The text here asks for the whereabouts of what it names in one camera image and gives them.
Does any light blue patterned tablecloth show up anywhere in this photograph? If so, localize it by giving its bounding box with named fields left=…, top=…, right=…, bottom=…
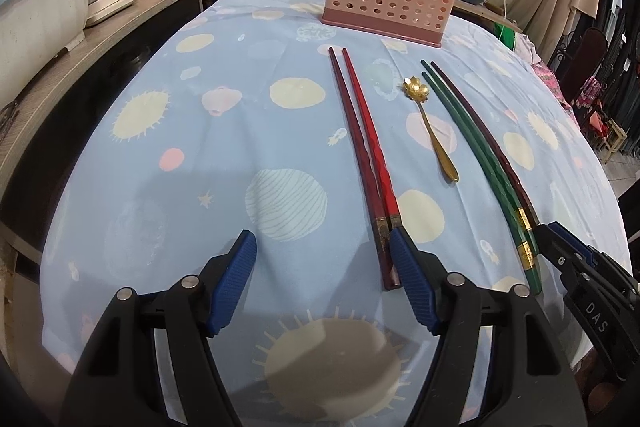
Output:
left=40, top=0, right=630, bottom=426

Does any maroon chopstick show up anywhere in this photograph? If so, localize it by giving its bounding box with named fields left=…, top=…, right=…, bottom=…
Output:
left=431, top=61, right=539, bottom=228

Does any bright red chopstick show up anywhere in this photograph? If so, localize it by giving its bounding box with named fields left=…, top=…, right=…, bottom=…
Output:
left=340, top=46, right=407, bottom=287

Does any gold flower spoon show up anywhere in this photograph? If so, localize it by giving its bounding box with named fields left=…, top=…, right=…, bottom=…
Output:
left=402, top=76, right=460, bottom=184

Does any pink floral cloth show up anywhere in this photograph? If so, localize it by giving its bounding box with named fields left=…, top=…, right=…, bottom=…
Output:
left=532, top=61, right=579, bottom=110

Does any white plastic tub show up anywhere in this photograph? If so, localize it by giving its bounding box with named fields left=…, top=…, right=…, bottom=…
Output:
left=0, top=0, right=88, bottom=106

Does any dark red chopstick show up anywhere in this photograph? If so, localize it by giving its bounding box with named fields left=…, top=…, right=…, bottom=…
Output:
left=329, top=46, right=400, bottom=291

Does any green chopstick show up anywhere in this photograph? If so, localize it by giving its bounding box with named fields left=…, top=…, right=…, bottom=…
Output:
left=421, top=60, right=535, bottom=272
left=422, top=69, right=545, bottom=297

